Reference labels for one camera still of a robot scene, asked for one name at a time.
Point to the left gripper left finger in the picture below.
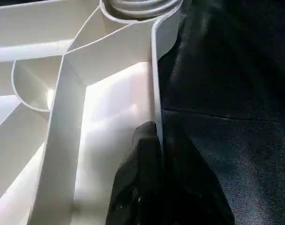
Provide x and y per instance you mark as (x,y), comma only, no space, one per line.
(135,187)

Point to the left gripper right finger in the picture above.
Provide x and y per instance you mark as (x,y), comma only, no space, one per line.
(193,192)

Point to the white plastic table top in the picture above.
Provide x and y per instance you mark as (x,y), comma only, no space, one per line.
(86,93)

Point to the white plastic table leg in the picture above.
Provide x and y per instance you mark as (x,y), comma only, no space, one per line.
(140,7)

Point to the black work mat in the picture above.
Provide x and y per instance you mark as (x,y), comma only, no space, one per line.
(231,103)

